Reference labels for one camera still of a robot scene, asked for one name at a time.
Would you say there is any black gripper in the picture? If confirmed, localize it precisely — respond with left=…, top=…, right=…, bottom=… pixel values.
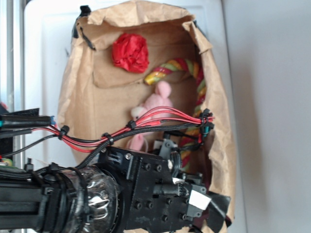
left=97, top=139, right=211, bottom=231

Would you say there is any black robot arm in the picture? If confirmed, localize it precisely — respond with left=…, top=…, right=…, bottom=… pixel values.
left=0, top=107, right=213, bottom=233

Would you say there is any pink plush mouse toy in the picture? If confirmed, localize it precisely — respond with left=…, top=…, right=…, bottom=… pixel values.
left=127, top=81, right=173, bottom=151

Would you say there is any brown paper bag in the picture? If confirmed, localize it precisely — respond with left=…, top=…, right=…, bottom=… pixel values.
left=58, top=0, right=236, bottom=233

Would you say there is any red crumpled paper ball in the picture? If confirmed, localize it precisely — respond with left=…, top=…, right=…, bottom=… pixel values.
left=112, top=33, right=149, bottom=73

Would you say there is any white plastic tray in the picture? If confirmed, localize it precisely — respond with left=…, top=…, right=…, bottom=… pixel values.
left=24, top=0, right=247, bottom=233

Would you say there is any multicolour twisted rope toy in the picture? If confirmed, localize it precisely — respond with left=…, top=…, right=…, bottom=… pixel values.
left=143, top=57, right=207, bottom=172

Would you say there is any red and black cable bundle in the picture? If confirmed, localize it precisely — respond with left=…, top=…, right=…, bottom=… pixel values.
left=0, top=108, right=216, bottom=170

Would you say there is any aluminium frame rail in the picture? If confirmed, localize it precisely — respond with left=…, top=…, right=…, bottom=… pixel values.
left=0, top=0, right=26, bottom=170

